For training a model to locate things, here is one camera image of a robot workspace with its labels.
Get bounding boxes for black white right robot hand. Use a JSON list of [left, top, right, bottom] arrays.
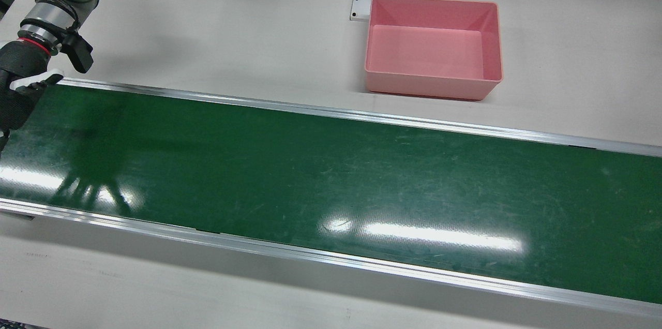
[[0, 38, 64, 151]]

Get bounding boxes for pink plastic box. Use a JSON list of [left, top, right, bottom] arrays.
[[364, 0, 504, 101]]

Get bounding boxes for green conveyor belt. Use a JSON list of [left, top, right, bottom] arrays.
[[0, 78, 662, 319]]

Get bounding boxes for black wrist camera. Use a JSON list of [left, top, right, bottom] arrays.
[[61, 32, 95, 74]]

